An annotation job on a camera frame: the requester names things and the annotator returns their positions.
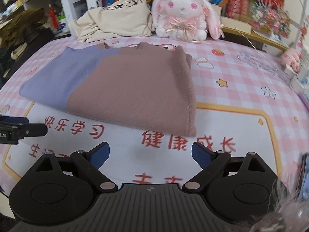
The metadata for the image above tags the purple and mauve sweater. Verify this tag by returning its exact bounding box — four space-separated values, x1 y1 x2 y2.
19 43 197 137

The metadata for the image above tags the pink checkered cartoon desk mat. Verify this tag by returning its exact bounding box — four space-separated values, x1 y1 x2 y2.
1 36 308 194

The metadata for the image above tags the olive brown garment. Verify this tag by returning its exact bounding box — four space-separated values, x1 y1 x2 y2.
1 8 45 49

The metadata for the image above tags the smartphone at mat edge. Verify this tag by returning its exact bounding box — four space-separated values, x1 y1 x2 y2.
297 154 309 200

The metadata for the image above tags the white green tub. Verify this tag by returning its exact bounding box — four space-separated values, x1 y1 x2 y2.
58 15 70 34

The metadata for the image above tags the red tassel ornament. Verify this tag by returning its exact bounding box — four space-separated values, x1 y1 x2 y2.
49 4 59 29

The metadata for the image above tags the white charger plug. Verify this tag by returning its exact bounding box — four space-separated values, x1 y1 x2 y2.
284 64 308 94

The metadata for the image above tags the small pink pig plush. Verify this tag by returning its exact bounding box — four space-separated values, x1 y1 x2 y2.
281 48 302 73

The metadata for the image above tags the cream printed garment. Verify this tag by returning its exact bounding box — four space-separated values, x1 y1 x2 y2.
69 0 154 43

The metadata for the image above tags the pink white bunny plush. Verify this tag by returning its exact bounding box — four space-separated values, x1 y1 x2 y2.
151 0 224 42

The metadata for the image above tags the colourful bead decoration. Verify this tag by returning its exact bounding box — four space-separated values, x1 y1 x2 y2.
249 0 291 41

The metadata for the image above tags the white bookshelf frame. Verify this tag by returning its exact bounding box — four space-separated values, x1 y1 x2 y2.
0 0 86 38

